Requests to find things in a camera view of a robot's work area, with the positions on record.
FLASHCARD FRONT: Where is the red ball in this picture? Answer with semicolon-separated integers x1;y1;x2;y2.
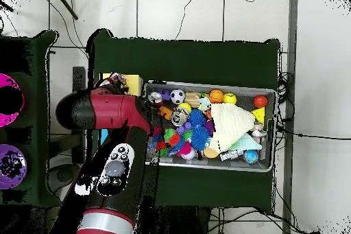
252;95;269;108

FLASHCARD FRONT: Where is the clear mesh bin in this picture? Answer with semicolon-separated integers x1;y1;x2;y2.
143;80;278;174

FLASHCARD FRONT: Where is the black rod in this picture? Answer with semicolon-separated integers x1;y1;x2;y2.
51;0;79;21

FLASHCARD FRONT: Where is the pink plastic bowl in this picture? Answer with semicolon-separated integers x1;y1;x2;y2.
0;72;25;128

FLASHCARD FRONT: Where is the yellow cheese wedge toy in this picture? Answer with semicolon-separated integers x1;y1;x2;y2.
252;106;266;124

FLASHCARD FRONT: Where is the cream knitted cloth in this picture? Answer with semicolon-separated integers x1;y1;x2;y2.
207;102;256;154

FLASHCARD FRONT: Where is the yellow tennis ball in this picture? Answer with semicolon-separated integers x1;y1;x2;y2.
178;102;192;114

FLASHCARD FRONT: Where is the long polka dot cloth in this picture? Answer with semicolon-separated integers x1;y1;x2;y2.
105;71;131;95

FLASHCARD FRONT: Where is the wooden box with three holes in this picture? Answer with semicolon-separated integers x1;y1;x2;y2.
98;72;145;147

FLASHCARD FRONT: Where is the black and white soccer ball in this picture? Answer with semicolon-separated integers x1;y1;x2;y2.
170;89;187;105

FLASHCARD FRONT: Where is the mint green cloth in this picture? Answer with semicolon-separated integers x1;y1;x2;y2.
227;132;263;152

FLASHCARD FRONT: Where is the purple plastic bowl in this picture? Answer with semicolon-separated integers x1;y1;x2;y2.
0;143;28;191

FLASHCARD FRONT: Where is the crushed red drink can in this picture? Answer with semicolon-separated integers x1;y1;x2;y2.
147;91;165;106

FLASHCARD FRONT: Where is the yellow smiley ball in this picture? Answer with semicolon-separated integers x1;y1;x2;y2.
223;92;237;106

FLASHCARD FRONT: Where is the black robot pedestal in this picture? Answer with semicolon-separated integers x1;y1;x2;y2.
158;205;220;234

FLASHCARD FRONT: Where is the blue spiky rubber ball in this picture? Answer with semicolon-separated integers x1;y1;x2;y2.
190;128;212;152
188;108;206;128

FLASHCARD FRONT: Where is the orange toy basketball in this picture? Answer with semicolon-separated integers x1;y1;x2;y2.
208;89;225;104

